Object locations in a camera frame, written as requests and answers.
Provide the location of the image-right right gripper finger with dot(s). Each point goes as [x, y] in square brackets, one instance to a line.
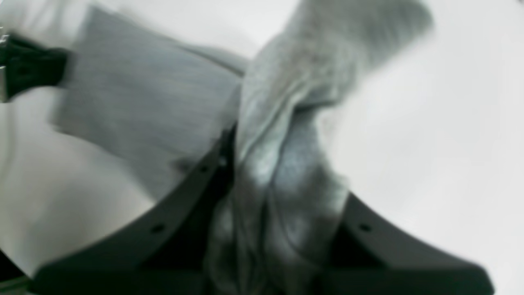
[26, 64]

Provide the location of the image-left right gripper finger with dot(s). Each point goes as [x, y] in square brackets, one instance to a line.
[371, 256]
[161, 252]

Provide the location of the grey printed T-shirt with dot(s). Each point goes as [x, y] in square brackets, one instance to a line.
[159, 108]

